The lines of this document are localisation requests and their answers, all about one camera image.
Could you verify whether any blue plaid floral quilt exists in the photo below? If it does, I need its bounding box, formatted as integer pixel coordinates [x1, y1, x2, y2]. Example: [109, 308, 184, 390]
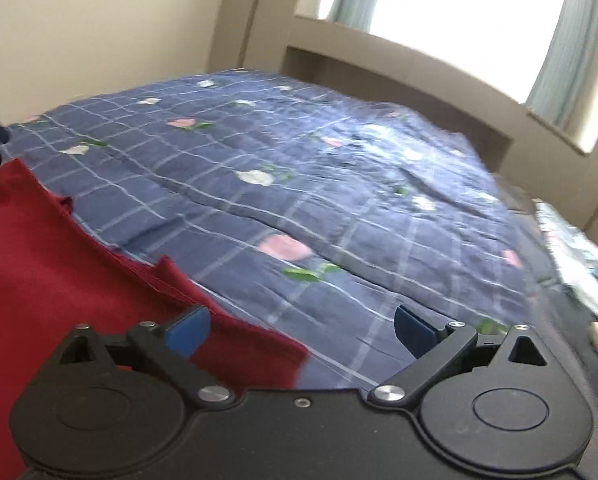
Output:
[0, 71, 560, 391]

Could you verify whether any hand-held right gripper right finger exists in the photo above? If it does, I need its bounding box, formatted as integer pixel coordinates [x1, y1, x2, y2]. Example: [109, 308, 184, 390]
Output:
[369, 306, 552, 406]

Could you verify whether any light blue printed cloth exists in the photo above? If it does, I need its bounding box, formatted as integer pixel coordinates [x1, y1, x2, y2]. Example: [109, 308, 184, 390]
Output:
[533, 200, 598, 326]

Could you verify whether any bright window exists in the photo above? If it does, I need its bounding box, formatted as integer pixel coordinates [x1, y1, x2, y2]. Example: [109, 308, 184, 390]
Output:
[319, 0, 574, 103]

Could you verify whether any beige window bench cabinet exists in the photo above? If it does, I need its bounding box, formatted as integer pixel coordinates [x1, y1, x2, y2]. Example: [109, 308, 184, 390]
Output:
[281, 14, 598, 171]

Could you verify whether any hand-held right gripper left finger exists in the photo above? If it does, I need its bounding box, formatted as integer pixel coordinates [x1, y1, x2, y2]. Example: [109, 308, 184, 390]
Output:
[54, 306, 232, 407]

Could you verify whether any grey quilted bedspread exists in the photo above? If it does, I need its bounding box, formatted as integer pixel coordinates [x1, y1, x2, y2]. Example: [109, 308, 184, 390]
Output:
[494, 175, 598, 480]

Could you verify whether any dark red long-sleeved shirt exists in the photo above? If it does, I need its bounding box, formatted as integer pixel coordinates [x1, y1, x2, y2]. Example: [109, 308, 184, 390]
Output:
[0, 157, 310, 480]

